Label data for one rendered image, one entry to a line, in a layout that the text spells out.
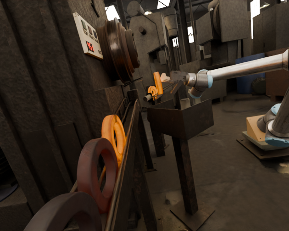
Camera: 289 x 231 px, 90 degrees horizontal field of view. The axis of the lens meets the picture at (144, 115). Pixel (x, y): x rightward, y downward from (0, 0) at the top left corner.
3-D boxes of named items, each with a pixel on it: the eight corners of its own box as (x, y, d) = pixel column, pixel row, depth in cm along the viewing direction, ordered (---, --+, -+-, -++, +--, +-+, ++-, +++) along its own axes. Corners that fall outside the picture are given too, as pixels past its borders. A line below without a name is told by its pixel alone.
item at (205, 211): (202, 241, 76) (181, 110, 59) (168, 210, 98) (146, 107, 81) (224, 216, 86) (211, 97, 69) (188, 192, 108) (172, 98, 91)
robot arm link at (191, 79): (190, 86, 106) (194, 87, 97) (184, 85, 106) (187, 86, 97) (192, 74, 104) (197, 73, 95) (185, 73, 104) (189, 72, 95)
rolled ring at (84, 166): (105, 125, 43) (95, 127, 44) (80, 173, 27) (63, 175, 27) (122, 170, 51) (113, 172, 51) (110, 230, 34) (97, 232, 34)
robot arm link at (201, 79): (208, 91, 103) (215, 83, 94) (191, 90, 103) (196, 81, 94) (207, 80, 107) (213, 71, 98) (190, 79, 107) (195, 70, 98)
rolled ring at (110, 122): (107, 144, 43) (97, 145, 43) (125, 171, 56) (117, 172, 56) (113, 104, 56) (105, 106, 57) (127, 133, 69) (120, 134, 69)
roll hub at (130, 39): (132, 67, 105) (122, 24, 98) (135, 69, 132) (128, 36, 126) (139, 65, 105) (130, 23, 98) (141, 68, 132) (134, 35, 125)
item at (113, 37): (119, 84, 99) (99, 6, 88) (128, 82, 144) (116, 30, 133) (128, 81, 98) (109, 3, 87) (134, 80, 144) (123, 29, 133)
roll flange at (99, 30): (105, 86, 99) (84, 10, 88) (118, 84, 145) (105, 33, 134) (119, 84, 99) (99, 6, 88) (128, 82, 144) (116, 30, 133)
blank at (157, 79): (154, 74, 92) (159, 72, 92) (152, 72, 106) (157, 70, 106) (159, 96, 97) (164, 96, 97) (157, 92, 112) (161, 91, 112)
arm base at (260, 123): (272, 113, 140) (277, 108, 132) (286, 130, 129) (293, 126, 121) (252, 119, 141) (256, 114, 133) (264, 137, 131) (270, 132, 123)
